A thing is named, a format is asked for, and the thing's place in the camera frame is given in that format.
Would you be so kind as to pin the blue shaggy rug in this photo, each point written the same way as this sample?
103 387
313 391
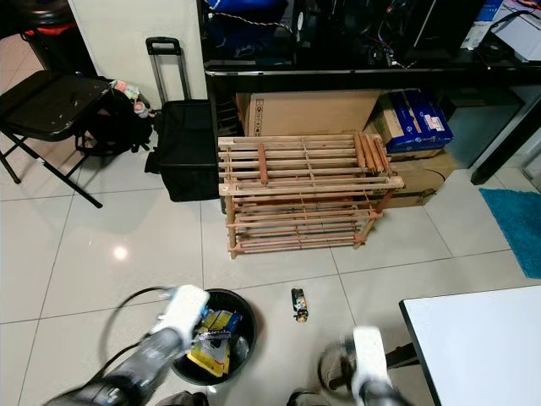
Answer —
516 224

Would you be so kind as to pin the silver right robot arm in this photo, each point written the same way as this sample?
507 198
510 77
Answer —
379 396

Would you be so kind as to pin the large brown cardboard box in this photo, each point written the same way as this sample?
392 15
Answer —
308 112

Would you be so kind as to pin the yellow snack wrapper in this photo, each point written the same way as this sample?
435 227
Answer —
211 359

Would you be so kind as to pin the black round rubbish bin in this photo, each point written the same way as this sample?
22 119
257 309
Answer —
245 334

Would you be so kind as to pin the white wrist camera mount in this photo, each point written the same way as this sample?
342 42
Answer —
370 355
184 309

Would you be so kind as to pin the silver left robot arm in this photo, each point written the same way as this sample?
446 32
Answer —
144 368

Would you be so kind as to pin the wooden slatted shoe rack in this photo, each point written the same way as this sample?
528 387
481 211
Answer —
304 188

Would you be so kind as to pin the blue printed carton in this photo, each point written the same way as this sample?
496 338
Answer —
418 120

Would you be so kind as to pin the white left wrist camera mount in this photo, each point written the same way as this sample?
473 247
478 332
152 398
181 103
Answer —
184 309

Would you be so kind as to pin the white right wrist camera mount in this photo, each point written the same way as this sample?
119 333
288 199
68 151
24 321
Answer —
370 355

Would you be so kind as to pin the white table with black edge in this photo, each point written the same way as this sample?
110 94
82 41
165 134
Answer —
482 347

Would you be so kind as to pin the black backpack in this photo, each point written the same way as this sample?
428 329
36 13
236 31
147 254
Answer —
114 131

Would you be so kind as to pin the low brown cardboard box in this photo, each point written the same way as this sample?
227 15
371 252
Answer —
423 176

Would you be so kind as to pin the black trolley case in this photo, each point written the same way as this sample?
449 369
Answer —
186 150

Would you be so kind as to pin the small black trash wrapper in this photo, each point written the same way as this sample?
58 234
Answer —
299 306

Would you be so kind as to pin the black folding chair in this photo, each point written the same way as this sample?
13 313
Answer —
51 106

